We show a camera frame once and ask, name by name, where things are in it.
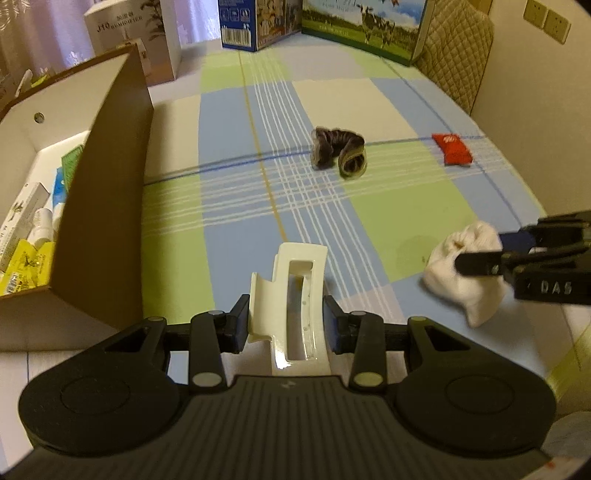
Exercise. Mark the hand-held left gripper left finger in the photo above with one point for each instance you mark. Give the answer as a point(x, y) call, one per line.
point(240, 323)

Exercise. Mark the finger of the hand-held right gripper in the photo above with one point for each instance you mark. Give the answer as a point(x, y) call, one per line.
point(517, 241)
point(480, 263)

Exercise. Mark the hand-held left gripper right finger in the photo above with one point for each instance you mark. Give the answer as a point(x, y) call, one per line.
point(333, 327)

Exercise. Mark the white hair claw clip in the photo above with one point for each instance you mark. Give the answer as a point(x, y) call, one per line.
point(267, 314)

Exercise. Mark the white sock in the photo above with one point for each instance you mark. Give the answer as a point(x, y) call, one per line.
point(480, 300)

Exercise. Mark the white cardboard box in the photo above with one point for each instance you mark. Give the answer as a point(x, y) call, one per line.
point(106, 207)

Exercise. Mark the white pill bottle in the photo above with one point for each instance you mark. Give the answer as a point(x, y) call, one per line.
point(44, 224)

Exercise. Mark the blue white tube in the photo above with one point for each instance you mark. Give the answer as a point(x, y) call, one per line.
point(61, 184)

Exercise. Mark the large green medicine box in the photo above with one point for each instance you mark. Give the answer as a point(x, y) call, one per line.
point(71, 161)

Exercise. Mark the white green medicine box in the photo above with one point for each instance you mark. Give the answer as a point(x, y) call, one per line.
point(23, 212)

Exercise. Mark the checked tablecloth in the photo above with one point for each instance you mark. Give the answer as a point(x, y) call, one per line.
point(406, 207)

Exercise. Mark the red packet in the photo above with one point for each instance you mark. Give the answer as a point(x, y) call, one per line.
point(452, 147)

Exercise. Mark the dark brown furry scrunchie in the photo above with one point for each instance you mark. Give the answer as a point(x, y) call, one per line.
point(332, 143)

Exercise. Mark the chair with quilted cover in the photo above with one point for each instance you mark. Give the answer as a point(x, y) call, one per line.
point(455, 55)

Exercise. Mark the yellow snack packet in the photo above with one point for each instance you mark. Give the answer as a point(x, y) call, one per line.
point(27, 267)

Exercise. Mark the milk carton with cow print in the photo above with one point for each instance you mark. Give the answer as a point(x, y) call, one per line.
point(332, 18)

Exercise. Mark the dark blue carton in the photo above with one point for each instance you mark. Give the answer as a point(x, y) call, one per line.
point(235, 27)

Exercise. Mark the white humidifier box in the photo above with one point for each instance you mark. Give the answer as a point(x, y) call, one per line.
point(120, 27)

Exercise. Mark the pink lace curtain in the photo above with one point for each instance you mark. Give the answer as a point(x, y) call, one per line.
point(46, 27)

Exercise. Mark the beige wall socket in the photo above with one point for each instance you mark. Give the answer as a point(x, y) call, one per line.
point(534, 11)
point(556, 25)

